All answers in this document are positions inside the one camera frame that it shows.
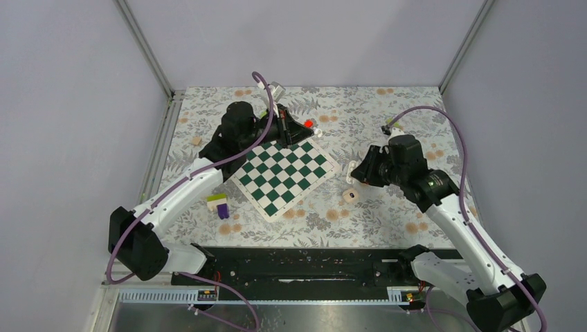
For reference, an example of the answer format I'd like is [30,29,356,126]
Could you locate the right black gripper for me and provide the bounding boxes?
[350,145,407,187]

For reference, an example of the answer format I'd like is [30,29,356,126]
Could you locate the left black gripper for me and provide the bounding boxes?
[241,104,314,151]

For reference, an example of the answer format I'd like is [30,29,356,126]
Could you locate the beige earbud charging case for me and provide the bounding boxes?
[342,188,359,204]

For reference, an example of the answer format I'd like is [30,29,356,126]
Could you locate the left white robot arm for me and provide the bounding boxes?
[106,102,322,284]

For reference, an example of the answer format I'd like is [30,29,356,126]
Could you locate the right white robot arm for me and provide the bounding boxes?
[349,134,546,331]

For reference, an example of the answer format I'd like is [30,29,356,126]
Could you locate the green white chessboard mat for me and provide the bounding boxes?
[231,139,341,223]

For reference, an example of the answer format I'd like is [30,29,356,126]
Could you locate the floral patterned table mat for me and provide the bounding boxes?
[161,86,462,248]

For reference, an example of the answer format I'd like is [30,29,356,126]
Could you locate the small wooden cube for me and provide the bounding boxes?
[191,136,202,146]

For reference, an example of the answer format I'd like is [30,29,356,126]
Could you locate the green white purple block stack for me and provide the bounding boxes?
[206,194,230,219]

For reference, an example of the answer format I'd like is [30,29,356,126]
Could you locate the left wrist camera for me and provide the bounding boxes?
[269,82,286,102]

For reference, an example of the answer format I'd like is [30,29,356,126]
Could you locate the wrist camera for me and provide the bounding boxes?
[381,123,405,138]
[269,82,286,102]

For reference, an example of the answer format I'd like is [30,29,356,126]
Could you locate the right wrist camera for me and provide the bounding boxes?
[381,123,405,138]

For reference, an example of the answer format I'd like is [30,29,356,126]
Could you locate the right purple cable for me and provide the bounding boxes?
[387,105,548,332]

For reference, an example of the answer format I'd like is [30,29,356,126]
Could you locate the purple cable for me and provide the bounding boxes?
[105,71,276,332]
[387,105,548,332]

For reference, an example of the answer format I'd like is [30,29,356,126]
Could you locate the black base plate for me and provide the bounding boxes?
[198,247,423,302]

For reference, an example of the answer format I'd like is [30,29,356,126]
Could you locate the white slotted cable duct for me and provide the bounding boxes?
[118,287,414,305]

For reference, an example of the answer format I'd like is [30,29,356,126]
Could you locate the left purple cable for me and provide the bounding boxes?
[105,71,276,332]

